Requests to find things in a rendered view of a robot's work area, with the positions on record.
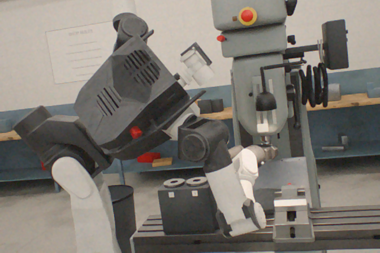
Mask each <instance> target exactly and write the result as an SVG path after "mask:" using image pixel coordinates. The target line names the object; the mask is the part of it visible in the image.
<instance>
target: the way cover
mask: <svg viewBox="0 0 380 253"><path fill-rule="evenodd" d="M297 158H298V159H297ZM282 171H283V172H282ZM257 174H258V176H257V178H256V179H255V180H254V185H253V186H252V190H253V197H254V201H255V203H259V204H260V205H261V207H262V209H263V210H272V209H274V197H275V194H274V190H275V189H282V185H288V184H291V185H293V184H296V185H297V188H304V189H305V194H306V201H307V202H308V203H309V207H310V208H312V200H311V194H310V186H309V175H308V165H307V159H306V156H305V157H296V158H280V159H271V160H268V161H266V162H264V164H263V165H262V166H261V167H259V168H258V170H257ZM261 190H262V191H261ZM259 201H260V202H259Z"/></svg>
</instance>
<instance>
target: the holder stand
mask: <svg viewBox="0 0 380 253"><path fill-rule="evenodd" d="M157 192H158V199H159V207H160V212H161V219H162V224H163V231H164V233H168V232H203V231H214V229H215V227H216V224H217V219H216V216H215V215H216V213H217V211H218V210H217V203H216V201H215V197H214V195H213V192H212V189H211V187H210V185H209V183H208V179H207V178H206V177H195V178H190V179H188V180H184V179H182V178H174V179H170V180H167V181H166V182H164V184H163V185H162V186H161V187H160V188H159V189H158V190H157Z"/></svg>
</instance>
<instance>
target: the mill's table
mask: <svg viewBox="0 0 380 253"><path fill-rule="evenodd" d="M263 211H264V215H265V219H266V226H265V227H264V228H262V229H259V230H255V231H253V232H249V233H244V234H240V235H236V236H233V237H228V238H227V237H225V236H224V235H223V234H222V232H221V228H220V226H219V225H218V222H217V224H216V227H215V229H214V231H203V232H168V233H164V231H163V224H162V219H161V215H149V216H148V217H147V218H146V219H145V221H144V222H143V223H142V224H141V225H140V226H139V228H138V229H137V231H136V232H135V233H134V235H132V237H131V238H130V239H129V240H130V244H131V251H132V253H211V252H263V251H317V250H370V248H380V204H378V205H364V206H337V207H312V208H310V214H311V219H312V225H313V233H314V236H315V241H314V242H293V243H274V242H273V223H274V209H272V210H263Z"/></svg>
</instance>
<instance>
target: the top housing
mask: <svg viewBox="0 0 380 253"><path fill-rule="evenodd" d="M245 7H251V8H253V9H254V10H255V12H256V14H257V18H256V21H255V22H254V23H253V24H252V25H244V24H242V23H241V22H240V20H239V13H240V11H241V9H243V8H245ZM211 10H212V15H213V24H214V27H215V29H216V30H218V31H221V32H223V31H228V30H236V29H244V28H247V27H255V26H260V25H268V24H276V23H283V24H285V23H286V21H287V5H286V0H211ZM233 16H237V21H233V20H232V17H233Z"/></svg>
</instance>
